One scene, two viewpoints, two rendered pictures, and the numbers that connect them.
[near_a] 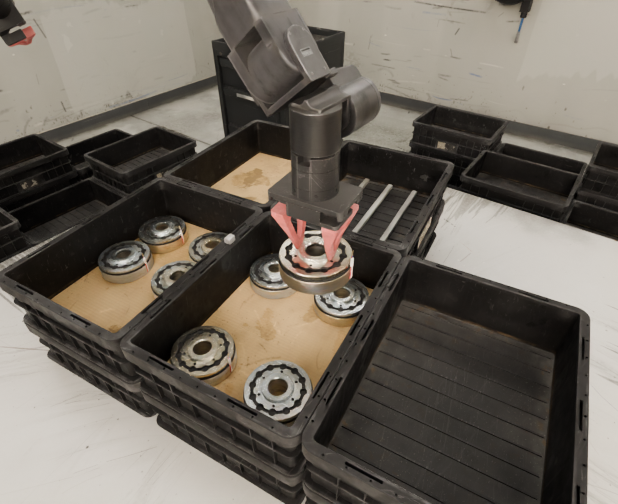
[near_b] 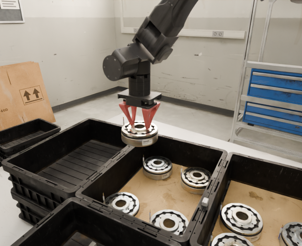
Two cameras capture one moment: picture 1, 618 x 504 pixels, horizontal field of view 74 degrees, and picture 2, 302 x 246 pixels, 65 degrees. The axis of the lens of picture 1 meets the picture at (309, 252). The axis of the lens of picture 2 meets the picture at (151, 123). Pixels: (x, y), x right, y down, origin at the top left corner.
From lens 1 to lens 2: 104 cm
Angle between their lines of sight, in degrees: 116
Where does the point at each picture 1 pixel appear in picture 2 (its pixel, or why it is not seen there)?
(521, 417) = (58, 167)
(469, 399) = (74, 172)
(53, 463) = not seen: hidden behind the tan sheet
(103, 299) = (288, 216)
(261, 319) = (173, 204)
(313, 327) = (140, 199)
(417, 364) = not seen: hidden behind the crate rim
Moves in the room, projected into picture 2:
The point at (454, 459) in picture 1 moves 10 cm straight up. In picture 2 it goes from (94, 157) to (91, 134)
